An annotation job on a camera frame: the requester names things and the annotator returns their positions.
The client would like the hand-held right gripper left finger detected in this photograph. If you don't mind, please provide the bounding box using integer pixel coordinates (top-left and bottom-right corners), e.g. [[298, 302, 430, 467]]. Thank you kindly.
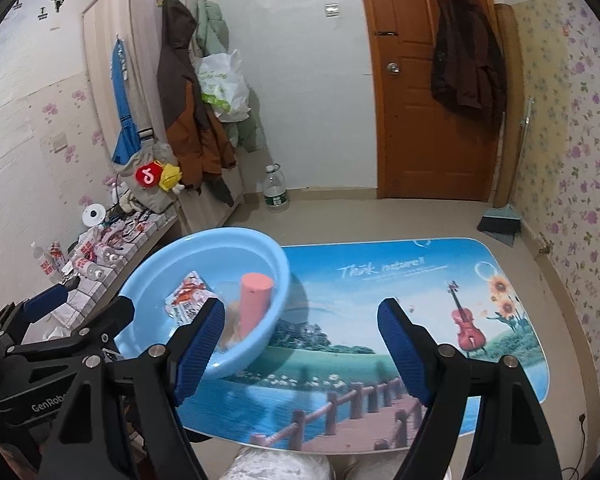
[[37, 296, 227, 480]]

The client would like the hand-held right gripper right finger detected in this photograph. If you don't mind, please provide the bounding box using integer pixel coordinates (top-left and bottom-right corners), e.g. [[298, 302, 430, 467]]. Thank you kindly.
[[376, 297, 563, 480]]

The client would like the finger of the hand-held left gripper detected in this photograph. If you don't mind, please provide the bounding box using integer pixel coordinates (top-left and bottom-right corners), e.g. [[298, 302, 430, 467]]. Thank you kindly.
[[2, 277, 81, 346], [5, 296, 135, 361]]

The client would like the clear toothpick box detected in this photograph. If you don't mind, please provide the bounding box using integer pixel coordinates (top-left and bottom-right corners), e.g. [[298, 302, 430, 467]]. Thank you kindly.
[[212, 280, 246, 353]]

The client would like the red white snack packet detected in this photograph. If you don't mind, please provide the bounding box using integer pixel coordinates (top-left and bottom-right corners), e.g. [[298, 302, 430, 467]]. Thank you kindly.
[[164, 271, 216, 323]]

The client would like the pink cylindrical case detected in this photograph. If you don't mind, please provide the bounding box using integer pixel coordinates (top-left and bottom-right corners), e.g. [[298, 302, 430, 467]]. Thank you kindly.
[[238, 273, 276, 338]]

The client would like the light blue plastic basin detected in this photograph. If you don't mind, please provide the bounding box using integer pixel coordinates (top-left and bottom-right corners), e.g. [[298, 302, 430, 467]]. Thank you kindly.
[[115, 227, 292, 380]]

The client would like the grey shoulder bag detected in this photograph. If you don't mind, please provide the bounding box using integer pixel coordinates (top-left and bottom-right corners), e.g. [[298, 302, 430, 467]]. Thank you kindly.
[[117, 130, 181, 213]]

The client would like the scenery printed desktop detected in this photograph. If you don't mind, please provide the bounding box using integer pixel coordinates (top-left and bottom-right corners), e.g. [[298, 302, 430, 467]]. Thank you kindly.
[[177, 237, 551, 453]]

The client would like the clear plastic bottle red label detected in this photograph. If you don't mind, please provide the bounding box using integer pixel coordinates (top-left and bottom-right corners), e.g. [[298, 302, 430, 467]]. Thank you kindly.
[[30, 242, 56, 281], [72, 257, 106, 281], [92, 242, 121, 263]]

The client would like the pile of red white packets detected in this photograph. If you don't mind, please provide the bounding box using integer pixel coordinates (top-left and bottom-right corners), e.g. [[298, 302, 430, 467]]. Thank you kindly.
[[50, 210, 156, 281]]

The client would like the white plush toy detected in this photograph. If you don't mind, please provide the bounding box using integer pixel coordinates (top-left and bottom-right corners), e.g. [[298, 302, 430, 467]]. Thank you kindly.
[[117, 187, 141, 213]]

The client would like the person's grey trouser leg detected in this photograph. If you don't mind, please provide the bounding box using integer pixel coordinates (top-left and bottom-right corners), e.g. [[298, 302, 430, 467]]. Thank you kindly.
[[219, 447, 333, 480]]

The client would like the blue broom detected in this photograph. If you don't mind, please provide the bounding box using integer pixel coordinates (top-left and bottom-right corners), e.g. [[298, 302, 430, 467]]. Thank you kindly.
[[477, 97, 533, 236]]

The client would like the blue dustpan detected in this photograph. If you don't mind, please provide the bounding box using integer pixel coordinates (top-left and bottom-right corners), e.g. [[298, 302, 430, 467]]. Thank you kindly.
[[490, 202, 522, 247]]

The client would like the red round plush charm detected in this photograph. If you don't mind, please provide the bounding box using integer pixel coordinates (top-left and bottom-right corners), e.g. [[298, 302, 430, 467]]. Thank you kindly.
[[135, 160, 165, 188]]

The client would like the yellow plush charm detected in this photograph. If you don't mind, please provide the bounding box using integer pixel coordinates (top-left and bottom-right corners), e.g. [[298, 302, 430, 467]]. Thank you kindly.
[[159, 162, 186, 195]]

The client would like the large clear water bottle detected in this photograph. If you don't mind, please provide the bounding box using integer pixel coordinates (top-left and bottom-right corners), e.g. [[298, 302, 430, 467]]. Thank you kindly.
[[263, 164, 290, 213]]

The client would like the blue fabric bag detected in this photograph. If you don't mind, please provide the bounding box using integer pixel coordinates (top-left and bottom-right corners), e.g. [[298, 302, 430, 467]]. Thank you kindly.
[[111, 35, 143, 166]]

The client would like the brown wooden door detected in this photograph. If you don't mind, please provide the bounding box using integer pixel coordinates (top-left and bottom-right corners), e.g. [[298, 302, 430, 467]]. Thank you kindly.
[[355, 0, 503, 203]]

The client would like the brown orange hanging jacket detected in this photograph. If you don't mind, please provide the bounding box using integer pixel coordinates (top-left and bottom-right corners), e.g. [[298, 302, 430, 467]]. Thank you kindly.
[[156, 0, 237, 206]]

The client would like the white green plastic bag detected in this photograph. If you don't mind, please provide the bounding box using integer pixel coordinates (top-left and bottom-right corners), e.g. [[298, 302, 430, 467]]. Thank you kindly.
[[192, 49, 252, 122]]

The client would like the dark brown hanging jacket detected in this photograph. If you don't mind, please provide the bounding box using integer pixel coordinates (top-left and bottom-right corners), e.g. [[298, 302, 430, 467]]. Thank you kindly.
[[429, 0, 508, 123]]

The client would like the beige wooden wardrobe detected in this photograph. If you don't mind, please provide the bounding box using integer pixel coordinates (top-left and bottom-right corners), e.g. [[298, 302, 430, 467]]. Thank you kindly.
[[82, 0, 246, 233]]

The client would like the tan upright board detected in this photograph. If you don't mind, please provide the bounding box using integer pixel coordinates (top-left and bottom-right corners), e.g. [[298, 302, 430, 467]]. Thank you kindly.
[[494, 4, 526, 203]]

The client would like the pale green hanging jacket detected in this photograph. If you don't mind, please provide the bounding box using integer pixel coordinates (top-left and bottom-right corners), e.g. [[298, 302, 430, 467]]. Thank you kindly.
[[190, 0, 263, 153]]

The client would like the white round camera device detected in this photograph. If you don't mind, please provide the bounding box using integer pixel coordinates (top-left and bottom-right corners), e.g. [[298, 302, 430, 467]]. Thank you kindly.
[[81, 203, 106, 227]]

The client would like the black power cable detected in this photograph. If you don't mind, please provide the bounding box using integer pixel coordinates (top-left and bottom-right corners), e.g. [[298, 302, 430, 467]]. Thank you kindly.
[[565, 412, 588, 480]]

